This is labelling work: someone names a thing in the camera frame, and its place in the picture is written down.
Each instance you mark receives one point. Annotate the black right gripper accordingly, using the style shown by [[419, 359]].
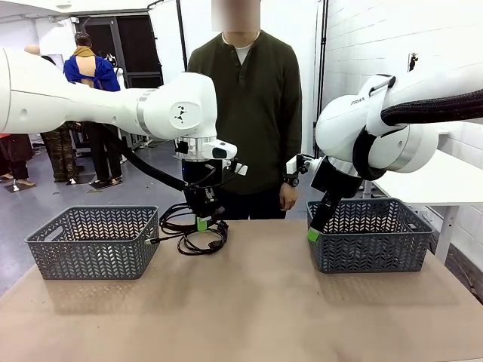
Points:
[[334, 179]]

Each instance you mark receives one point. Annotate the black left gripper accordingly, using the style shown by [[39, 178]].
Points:
[[196, 173]]

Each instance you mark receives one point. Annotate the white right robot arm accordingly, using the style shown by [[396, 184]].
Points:
[[339, 120]]

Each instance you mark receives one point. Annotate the person's left forearm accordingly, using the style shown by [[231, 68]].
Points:
[[292, 151]]

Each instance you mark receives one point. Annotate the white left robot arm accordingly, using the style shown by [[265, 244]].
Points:
[[75, 98]]

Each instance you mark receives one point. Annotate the person's left hand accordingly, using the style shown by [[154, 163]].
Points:
[[288, 197]]

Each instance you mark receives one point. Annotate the black wristwatch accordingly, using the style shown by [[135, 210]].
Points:
[[291, 181]]

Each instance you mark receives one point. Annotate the grey plastic lattice basket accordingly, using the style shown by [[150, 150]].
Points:
[[94, 260], [370, 252]]

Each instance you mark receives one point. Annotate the white side table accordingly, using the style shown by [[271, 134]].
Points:
[[434, 188]]

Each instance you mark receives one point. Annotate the person in olive sweater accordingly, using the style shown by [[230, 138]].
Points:
[[249, 113]]

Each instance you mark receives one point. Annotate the black backdrop stand pole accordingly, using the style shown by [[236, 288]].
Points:
[[183, 37], [323, 56]]

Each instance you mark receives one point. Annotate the bald mannequin beige sweater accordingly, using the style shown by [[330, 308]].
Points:
[[60, 158]]

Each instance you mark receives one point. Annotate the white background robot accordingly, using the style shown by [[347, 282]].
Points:
[[117, 71]]

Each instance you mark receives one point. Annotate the white backdrop screen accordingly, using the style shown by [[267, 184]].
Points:
[[170, 45]]

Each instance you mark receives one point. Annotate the mannequin in blue jacket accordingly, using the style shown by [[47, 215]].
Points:
[[81, 71]]

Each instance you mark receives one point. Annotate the mannequin in brown clothes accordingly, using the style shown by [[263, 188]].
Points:
[[15, 151]]

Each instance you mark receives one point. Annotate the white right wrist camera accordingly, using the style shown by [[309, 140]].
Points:
[[291, 166]]

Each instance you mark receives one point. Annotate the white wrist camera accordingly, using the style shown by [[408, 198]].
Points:
[[291, 166], [241, 169]]

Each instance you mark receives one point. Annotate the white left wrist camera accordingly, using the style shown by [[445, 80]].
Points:
[[241, 169]]

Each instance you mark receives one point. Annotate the small wall mounted camera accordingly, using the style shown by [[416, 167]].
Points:
[[413, 62]]

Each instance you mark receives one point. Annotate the black window frame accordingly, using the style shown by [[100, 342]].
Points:
[[139, 49]]

